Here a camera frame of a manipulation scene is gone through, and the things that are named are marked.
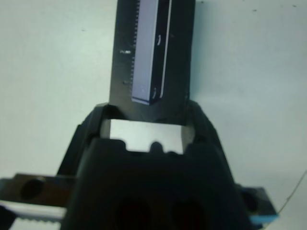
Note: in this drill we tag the black box lid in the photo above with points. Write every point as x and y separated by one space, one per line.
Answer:
177 60

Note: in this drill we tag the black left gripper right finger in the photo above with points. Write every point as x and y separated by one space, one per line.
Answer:
211 136

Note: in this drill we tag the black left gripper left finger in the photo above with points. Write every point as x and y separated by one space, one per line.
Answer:
79 148

